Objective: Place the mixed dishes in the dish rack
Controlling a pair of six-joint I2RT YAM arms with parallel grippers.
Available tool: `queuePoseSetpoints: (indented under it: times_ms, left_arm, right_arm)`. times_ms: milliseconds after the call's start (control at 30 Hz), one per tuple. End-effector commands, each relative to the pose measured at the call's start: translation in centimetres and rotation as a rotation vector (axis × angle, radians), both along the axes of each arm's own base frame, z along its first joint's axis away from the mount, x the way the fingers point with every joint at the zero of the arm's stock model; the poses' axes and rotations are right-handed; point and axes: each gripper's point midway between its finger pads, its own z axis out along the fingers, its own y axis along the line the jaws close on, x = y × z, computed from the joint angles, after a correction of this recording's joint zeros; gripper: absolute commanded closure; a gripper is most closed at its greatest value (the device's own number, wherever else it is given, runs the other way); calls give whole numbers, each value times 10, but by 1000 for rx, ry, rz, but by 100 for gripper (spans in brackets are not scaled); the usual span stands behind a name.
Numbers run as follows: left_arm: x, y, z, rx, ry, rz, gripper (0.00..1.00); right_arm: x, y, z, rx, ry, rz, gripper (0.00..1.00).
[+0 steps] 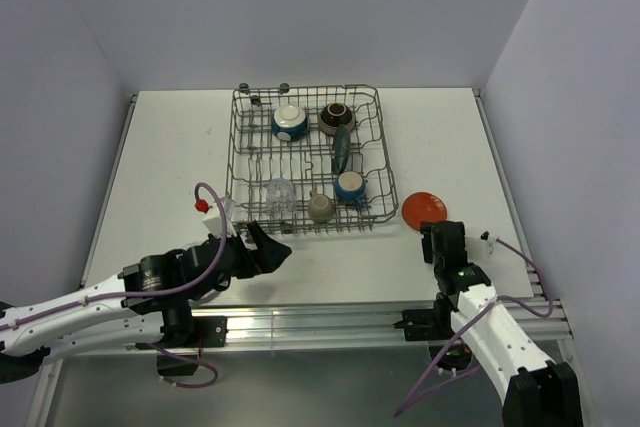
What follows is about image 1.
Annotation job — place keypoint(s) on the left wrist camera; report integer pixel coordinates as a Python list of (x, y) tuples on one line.
[(212, 218)]

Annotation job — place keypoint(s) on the red orange plate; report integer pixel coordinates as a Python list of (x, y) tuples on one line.
[(423, 207)]

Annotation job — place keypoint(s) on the small beige mug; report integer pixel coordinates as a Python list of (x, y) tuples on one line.
[(320, 207)]

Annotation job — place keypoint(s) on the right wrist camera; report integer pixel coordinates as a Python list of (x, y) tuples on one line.
[(480, 246)]

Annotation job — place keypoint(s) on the dark blue ribbed mug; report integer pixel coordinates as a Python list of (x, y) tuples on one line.
[(350, 189)]

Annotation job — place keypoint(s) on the aluminium rail frame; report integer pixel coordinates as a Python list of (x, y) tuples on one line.
[(338, 289)]

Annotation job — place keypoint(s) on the teal ceramic saucer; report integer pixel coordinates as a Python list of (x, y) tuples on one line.
[(341, 150)]

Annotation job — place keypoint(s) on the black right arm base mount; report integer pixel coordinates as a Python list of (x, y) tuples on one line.
[(427, 325)]

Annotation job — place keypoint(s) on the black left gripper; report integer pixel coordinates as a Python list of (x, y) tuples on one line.
[(268, 254)]

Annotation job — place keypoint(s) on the brown ribbed bowl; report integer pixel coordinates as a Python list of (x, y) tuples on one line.
[(335, 115)]

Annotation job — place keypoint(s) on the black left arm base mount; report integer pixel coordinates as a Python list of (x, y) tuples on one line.
[(206, 332)]

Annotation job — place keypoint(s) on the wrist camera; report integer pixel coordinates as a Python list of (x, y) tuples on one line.
[(480, 246), (212, 218)]

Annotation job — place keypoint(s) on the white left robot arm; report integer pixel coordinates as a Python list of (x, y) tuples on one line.
[(149, 302)]

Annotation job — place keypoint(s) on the grey wire dish rack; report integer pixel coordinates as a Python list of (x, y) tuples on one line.
[(256, 156)]

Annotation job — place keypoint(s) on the clear drinking glass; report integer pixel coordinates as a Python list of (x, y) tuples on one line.
[(280, 197)]

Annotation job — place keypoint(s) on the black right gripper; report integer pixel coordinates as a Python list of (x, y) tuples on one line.
[(426, 242)]

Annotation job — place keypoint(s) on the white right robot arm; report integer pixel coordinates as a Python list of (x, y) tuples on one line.
[(534, 390)]

